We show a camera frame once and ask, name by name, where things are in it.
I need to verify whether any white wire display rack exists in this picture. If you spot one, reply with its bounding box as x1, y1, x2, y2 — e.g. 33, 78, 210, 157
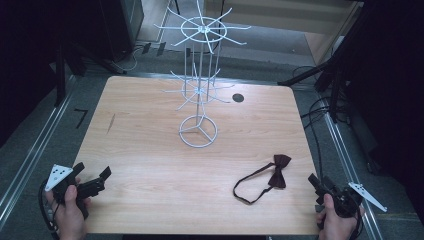
153, 0, 252, 149

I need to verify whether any black floor cable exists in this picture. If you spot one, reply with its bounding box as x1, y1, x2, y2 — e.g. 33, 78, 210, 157
292, 65, 349, 181

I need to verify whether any person's left hand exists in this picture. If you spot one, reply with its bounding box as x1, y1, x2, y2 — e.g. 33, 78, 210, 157
45, 184, 93, 240

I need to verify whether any person's right hand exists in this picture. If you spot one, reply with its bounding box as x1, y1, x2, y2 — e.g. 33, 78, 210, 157
315, 193, 366, 240

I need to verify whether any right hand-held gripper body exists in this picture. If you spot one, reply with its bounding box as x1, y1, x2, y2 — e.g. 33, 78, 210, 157
315, 181, 389, 220

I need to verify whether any dark cabinet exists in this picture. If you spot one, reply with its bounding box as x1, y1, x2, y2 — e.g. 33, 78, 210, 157
99, 0, 145, 63

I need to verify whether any metal floor rail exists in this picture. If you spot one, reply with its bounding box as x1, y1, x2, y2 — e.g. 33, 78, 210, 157
0, 75, 77, 222
321, 99, 384, 240

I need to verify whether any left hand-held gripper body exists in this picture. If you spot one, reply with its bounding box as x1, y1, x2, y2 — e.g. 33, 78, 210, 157
44, 164, 107, 220

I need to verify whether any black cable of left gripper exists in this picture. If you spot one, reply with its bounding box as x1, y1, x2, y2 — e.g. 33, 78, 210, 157
37, 179, 62, 240

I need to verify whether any dark bow tie with strap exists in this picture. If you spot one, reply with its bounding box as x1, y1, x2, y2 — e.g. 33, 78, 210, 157
232, 154, 293, 205

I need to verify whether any white floor cable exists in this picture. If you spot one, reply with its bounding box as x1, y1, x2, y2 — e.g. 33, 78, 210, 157
111, 44, 148, 73

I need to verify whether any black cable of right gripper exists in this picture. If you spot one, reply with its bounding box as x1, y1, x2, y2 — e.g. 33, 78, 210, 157
349, 208, 365, 240

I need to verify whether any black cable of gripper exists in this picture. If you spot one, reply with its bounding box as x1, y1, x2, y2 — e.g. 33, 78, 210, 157
37, 179, 62, 240
349, 208, 365, 240

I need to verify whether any black metal stand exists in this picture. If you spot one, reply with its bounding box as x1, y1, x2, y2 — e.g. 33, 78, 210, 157
53, 39, 128, 108
277, 0, 371, 124

